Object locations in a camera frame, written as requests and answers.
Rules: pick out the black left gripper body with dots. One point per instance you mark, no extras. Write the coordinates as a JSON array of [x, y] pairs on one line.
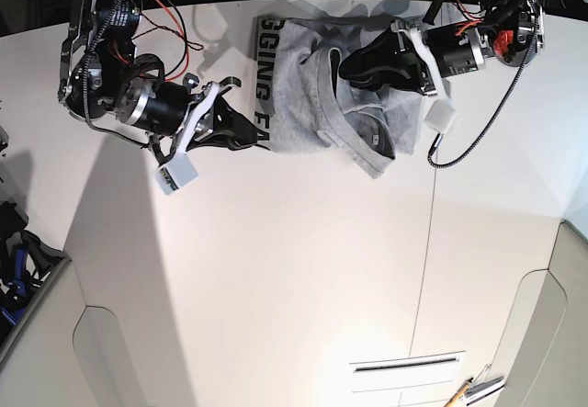
[[457, 49]]

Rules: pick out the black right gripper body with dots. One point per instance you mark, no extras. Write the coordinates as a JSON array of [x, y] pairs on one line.
[[168, 110]]

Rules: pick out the grey T-shirt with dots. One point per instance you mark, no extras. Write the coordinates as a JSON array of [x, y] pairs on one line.
[[304, 106]]

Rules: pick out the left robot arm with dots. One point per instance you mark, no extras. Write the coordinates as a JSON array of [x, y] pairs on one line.
[[513, 29]]

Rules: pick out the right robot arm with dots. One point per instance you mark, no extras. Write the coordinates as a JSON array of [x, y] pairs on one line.
[[113, 89]]

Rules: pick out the blue black tool pile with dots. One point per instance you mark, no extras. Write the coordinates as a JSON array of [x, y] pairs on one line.
[[23, 267]]

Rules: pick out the metal binder clip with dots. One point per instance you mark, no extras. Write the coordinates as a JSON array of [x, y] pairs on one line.
[[481, 389]]

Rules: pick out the yellow pencil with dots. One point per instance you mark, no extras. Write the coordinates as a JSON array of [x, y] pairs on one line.
[[456, 397]]

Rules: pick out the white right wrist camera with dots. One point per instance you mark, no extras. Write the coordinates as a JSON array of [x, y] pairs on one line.
[[176, 173]]

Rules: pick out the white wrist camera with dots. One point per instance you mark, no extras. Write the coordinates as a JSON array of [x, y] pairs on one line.
[[441, 116], [176, 173]]

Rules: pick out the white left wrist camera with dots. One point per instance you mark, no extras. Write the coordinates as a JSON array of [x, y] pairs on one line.
[[441, 116]]

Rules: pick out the white cable grommet plate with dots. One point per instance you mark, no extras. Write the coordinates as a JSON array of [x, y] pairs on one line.
[[405, 373]]

